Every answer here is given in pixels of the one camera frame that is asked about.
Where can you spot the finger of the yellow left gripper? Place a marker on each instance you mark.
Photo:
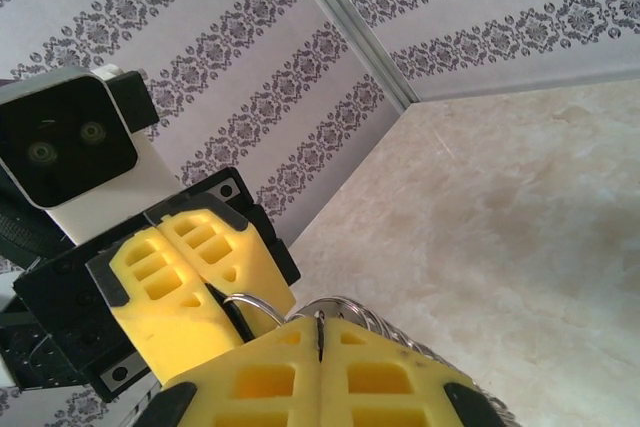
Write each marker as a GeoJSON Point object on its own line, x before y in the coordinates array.
{"type": "Point", "coordinates": [250, 267]}
{"type": "Point", "coordinates": [165, 332]}

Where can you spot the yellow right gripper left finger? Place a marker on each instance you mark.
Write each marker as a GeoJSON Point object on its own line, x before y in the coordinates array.
{"type": "Point", "coordinates": [260, 387]}

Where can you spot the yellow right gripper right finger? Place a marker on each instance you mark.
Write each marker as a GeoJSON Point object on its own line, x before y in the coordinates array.
{"type": "Point", "coordinates": [390, 387]}

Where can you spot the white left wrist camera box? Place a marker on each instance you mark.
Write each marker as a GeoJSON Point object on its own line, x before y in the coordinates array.
{"type": "Point", "coordinates": [65, 147]}

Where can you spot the aluminium frame post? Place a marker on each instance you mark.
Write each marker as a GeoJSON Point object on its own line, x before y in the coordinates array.
{"type": "Point", "coordinates": [350, 22]}

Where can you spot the thin aluminium wall base strip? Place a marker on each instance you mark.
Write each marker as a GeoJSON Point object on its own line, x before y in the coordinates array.
{"type": "Point", "coordinates": [525, 86]}

